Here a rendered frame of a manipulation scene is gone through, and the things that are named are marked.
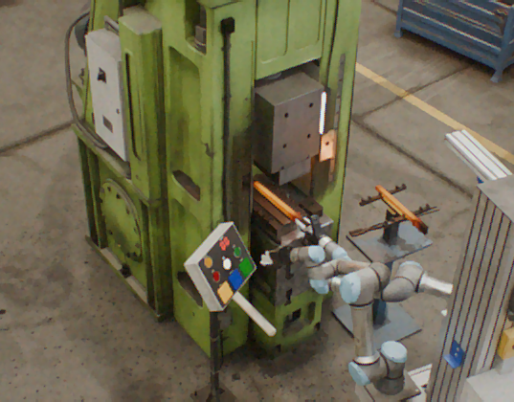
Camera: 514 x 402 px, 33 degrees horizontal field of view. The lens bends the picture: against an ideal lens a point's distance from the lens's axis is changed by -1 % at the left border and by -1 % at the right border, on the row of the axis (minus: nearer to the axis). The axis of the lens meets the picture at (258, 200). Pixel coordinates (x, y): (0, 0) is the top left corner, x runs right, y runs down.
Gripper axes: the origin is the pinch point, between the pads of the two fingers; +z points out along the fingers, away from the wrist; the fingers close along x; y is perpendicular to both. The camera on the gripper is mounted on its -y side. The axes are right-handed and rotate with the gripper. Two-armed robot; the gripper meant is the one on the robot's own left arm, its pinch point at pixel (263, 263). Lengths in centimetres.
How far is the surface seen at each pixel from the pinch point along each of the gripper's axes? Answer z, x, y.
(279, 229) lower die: 13.5, -35.5, 0.9
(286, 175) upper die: -5.1, -35.5, 29.4
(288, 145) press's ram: -15, -34, 45
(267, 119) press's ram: -16, -25, 63
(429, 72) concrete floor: 94, -396, -29
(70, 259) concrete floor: 196, -38, -3
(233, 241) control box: 10.9, 2.0, 14.3
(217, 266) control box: 10.7, 18.4, 10.0
